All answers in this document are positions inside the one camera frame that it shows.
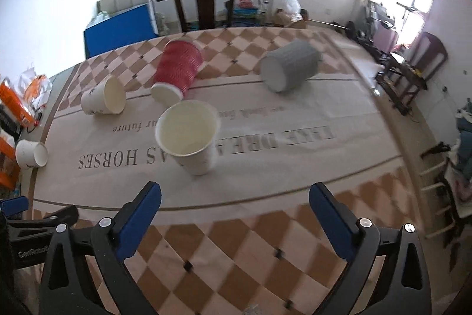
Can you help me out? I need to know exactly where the blue cabinet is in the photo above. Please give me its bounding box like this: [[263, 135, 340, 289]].
[[83, 0, 160, 58]]

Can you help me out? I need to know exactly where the tall white paper cup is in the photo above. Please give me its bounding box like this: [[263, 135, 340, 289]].
[[155, 99, 222, 176]]

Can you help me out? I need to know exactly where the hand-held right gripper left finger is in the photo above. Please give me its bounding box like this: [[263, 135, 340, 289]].
[[39, 181, 163, 315]]

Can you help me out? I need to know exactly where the orange box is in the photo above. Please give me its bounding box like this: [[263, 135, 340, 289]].
[[0, 78, 33, 129], [0, 135, 22, 190]]

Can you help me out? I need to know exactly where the cardboard box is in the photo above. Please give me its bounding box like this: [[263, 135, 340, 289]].
[[273, 9, 307, 29]]

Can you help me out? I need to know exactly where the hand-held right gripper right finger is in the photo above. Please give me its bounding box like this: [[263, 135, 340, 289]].
[[309, 183, 433, 315]]

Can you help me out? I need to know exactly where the light wooden rack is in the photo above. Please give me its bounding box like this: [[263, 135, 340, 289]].
[[419, 152, 466, 240]]

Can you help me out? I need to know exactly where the grey ribbed cup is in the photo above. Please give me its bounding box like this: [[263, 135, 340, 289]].
[[260, 40, 324, 94]]

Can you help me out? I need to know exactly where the checkered printed tablecloth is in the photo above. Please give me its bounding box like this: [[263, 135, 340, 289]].
[[27, 25, 425, 315]]

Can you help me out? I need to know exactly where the red paper cup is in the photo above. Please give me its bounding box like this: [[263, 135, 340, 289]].
[[150, 40, 204, 106]]

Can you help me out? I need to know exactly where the red and white bag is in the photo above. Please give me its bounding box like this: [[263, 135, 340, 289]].
[[233, 0, 263, 17]]

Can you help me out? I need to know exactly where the white and orange plastic bag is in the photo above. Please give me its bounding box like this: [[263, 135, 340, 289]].
[[18, 67, 53, 111]]

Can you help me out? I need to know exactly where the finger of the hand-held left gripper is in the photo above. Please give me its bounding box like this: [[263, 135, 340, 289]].
[[0, 196, 29, 218], [6, 205, 79, 230]]

